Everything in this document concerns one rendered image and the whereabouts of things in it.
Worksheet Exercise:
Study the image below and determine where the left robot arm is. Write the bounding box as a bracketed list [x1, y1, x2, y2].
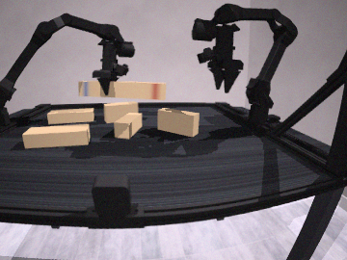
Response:
[0, 13, 135, 129]

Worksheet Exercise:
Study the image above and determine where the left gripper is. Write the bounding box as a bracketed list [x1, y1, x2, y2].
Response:
[93, 56, 122, 95]

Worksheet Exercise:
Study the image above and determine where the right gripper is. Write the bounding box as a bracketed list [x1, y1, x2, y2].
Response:
[207, 42, 244, 93]

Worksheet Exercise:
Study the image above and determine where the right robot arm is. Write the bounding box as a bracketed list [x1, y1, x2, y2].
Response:
[192, 3, 298, 125]

